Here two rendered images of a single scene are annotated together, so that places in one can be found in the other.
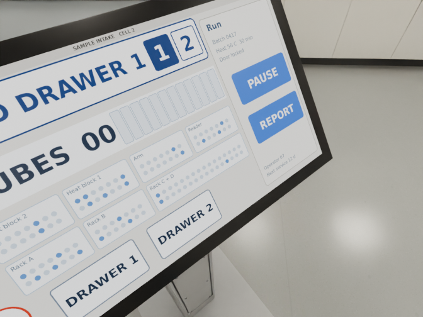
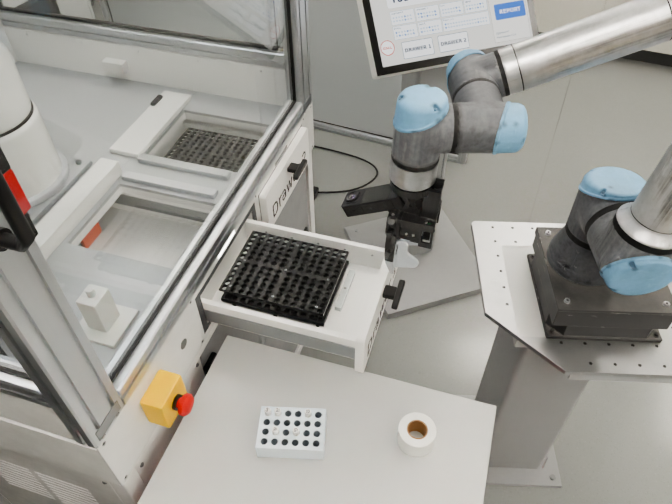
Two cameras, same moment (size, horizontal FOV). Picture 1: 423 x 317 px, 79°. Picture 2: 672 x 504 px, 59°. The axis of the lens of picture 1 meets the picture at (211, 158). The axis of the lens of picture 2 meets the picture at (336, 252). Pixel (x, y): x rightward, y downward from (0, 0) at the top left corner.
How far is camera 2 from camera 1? 1.56 m
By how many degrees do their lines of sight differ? 12
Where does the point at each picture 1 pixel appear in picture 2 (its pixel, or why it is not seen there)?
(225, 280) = (447, 241)
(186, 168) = (459, 18)
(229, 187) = (476, 35)
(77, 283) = (410, 44)
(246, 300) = (464, 260)
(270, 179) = (498, 40)
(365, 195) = not seen: hidden behind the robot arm
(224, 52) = not seen: outside the picture
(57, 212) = (411, 15)
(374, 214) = not seen: hidden behind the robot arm
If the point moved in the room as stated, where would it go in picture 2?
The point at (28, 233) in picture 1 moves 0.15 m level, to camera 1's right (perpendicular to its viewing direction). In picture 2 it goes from (401, 18) to (456, 25)
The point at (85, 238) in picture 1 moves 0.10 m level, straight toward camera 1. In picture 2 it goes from (417, 29) to (440, 43)
